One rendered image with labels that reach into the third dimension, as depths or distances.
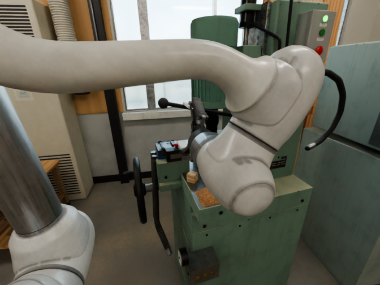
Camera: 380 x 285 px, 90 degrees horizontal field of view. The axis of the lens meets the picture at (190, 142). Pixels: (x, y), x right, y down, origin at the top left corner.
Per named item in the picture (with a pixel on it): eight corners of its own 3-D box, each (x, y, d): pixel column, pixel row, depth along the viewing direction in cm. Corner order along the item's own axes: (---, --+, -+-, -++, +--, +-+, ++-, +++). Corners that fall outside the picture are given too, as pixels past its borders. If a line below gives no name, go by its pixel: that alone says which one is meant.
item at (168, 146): (155, 151, 87) (154, 139, 85) (178, 147, 90) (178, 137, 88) (159, 164, 76) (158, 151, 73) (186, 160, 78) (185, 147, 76)
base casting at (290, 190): (169, 176, 114) (168, 162, 110) (253, 161, 129) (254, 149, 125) (192, 235, 74) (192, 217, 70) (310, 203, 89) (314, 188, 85)
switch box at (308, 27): (290, 63, 72) (298, 13, 66) (311, 63, 75) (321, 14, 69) (303, 63, 67) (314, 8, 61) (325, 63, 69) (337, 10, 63)
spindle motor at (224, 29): (186, 103, 86) (184, 24, 75) (221, 100, 91) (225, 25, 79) (199, 112, 71) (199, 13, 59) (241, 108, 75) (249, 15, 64)
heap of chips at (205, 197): (194, 191, 69) (194, 185, 68) (225, 185, 72) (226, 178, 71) (202, 207, 61) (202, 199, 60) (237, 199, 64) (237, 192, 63)
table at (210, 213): (150, 153, 113) (149, 143, 111) (198, 146, 121) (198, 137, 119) (171, 233, 59) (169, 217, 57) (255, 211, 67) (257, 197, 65)
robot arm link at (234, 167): (220, 184, 45) (252, 137, 43) (260, 236, 32) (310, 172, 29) (183, 167, 41) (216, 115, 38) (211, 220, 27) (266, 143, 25)
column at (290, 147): (231, 162, 109) (242, 14, 82) (264, 156, 115) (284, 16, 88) (254, 183, 90) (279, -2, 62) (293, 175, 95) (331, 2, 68)
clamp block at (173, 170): (154, 167, 92) (152, 150, 88) (181, 162, 95) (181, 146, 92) (159, 184, 78) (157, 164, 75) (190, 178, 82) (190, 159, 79)
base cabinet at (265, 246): (175, 258, 141) (168, 176, 114) (244, 238, 156) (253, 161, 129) (193, 335, 101) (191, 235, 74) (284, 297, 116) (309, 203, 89)
